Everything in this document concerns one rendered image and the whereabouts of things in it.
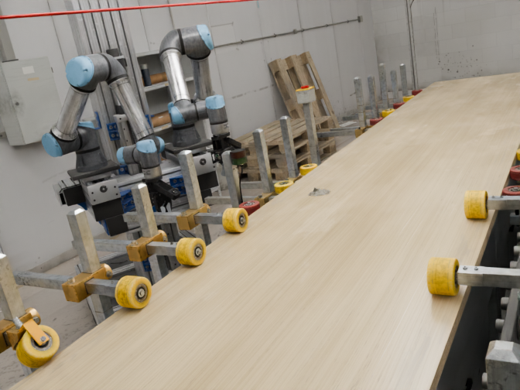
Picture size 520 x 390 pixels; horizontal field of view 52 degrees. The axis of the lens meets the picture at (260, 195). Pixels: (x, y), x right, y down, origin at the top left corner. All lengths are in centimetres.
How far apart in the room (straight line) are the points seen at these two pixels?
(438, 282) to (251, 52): 587
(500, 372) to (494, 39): 914
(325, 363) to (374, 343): 11
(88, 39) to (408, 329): 221
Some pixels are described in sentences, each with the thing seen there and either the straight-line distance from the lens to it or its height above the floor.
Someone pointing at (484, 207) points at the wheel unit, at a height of 95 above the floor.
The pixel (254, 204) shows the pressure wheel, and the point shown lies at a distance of 202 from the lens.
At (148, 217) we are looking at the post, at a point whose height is 103.
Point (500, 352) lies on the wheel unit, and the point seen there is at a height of 112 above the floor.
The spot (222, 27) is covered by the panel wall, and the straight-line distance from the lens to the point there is 649.
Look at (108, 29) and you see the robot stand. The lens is 289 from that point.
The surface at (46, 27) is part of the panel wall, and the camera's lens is 488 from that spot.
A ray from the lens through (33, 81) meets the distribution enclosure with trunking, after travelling 445.
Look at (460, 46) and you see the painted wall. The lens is 984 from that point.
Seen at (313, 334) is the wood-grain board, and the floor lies 90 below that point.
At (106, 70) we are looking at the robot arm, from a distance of 239.
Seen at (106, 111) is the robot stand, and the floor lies 128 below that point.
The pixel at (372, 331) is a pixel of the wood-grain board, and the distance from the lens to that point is 114.
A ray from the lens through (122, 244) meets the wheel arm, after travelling 175.
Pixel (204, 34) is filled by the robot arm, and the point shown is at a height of 155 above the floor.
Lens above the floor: 150
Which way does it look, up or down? 16 degrees down
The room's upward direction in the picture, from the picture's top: 11 degrees counter-clockwise
